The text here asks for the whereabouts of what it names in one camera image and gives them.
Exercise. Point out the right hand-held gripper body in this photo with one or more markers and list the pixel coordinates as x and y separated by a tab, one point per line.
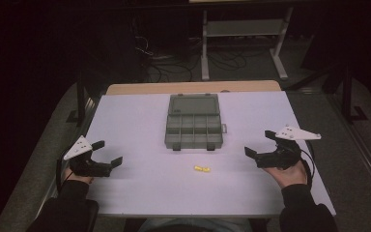
280	158

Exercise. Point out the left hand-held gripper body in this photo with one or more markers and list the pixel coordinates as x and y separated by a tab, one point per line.
85	165

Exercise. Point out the person's right hand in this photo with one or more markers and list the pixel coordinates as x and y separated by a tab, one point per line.
288	175

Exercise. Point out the person's left hand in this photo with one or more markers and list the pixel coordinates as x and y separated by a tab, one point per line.
68	176

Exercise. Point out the small yellow piece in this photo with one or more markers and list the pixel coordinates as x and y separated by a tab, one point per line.
206	169
198	168

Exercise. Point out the black metal stand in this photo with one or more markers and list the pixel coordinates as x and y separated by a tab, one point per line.
348	93
81	96

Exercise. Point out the grey plastic compartment box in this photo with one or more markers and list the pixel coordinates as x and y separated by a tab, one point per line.
194	125

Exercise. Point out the wooden table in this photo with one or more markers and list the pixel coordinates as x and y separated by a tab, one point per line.
193	87

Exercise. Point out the white metal shelf stand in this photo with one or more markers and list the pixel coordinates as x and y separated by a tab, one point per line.
244	28

